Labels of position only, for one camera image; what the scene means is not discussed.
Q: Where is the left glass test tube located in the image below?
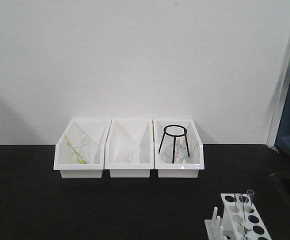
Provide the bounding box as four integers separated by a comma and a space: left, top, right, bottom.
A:
234, 192, 247, 237

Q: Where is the white storage bin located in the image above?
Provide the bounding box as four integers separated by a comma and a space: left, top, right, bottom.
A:
153, 119, 205, 178
53, 119, 112, 179
104, 119, 155, 178

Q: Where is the black metal tripod stand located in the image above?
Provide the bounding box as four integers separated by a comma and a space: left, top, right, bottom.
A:
158, 124, 190, 158

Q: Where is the yellow green stirring rod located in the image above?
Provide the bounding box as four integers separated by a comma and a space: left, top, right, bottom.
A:
64, 134, 89, 165

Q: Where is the white test tube rack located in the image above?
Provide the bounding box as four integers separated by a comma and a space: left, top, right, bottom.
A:
204, 189, 271, 240

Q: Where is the middle white storage bin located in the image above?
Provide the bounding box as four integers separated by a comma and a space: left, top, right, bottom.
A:
104, 119, 155, 178

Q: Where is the glass beaker in left bin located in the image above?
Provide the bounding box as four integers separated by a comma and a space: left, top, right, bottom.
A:
62, 133, 91, 163

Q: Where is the small glass beaker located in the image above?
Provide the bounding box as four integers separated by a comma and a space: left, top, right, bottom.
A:
119, 146, 134, 164

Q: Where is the right glass test tube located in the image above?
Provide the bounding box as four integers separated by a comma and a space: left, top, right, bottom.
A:
243, 189, 255, 234

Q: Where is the glass test tube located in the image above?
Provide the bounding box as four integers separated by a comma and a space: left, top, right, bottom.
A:
234, 192, 247, 237
243, 189, 255, 234

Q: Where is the left white storage bin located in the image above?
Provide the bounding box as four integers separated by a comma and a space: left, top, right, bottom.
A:
53, 119, 112, 179

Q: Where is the right white storage bin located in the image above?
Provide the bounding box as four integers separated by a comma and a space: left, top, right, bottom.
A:
153, 119, 205, 178

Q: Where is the glass flask in right bin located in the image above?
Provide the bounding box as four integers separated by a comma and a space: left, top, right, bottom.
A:
161, 138, 188, 164

